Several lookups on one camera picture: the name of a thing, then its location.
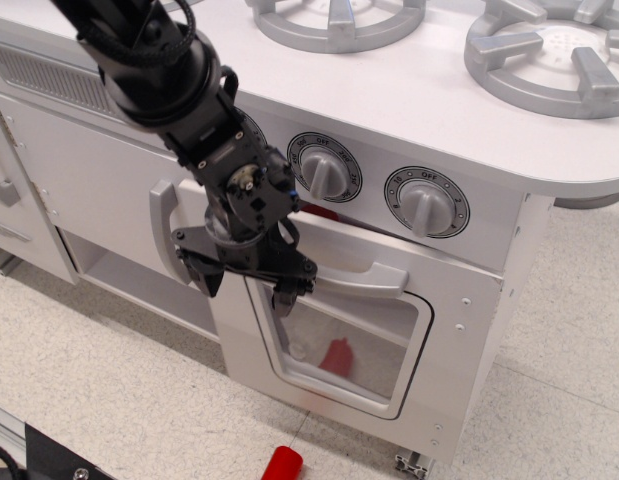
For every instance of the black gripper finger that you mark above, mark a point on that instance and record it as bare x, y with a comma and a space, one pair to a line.
283, 299
207, 274

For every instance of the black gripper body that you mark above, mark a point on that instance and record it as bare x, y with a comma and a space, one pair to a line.
271, 256

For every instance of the white oven door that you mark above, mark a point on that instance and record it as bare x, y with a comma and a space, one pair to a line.
407, 370

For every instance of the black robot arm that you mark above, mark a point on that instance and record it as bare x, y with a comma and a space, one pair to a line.
165, 77

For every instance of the white plastic bottle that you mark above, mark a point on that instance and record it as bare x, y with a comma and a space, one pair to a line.
298, 351

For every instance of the red plastic cup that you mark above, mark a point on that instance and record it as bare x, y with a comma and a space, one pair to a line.
320, 211

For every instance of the middle grey control knob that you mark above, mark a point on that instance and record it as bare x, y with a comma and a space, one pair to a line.
325, 167

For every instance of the grey control knob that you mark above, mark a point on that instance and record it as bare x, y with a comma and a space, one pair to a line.
325, 167
427, 202

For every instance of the white cabinet door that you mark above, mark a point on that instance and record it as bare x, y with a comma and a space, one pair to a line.
25, 230
96, 179

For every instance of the red cylinder on floor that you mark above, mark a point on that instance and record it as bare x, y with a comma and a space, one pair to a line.
284, 464

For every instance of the right grey control knob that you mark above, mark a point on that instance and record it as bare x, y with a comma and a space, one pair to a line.
427, 202

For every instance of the white toy kitchen stove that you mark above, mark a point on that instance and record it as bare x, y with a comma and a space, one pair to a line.
126, 367

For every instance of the white left cabinet door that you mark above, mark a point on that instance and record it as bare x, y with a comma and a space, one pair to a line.
25, 230

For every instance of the silver middle stove burner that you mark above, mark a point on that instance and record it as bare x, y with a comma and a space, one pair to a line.
337, 27

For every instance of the silver stove burner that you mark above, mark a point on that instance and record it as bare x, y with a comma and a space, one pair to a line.
337, 27
556, 58

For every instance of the silver vent grille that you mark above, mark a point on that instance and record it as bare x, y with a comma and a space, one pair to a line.
33, 77

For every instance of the silver right stove burner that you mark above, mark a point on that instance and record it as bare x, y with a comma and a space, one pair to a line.
556, 58

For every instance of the silver cabinet door handle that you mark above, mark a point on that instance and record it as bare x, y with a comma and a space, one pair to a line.
162, 203

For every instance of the silver oven door handle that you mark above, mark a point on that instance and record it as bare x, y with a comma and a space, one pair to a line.
378, 281

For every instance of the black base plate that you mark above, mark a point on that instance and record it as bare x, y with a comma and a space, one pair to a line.
46, 459

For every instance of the aluminium frame rail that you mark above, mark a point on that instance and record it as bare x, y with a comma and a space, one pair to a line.
13, 436

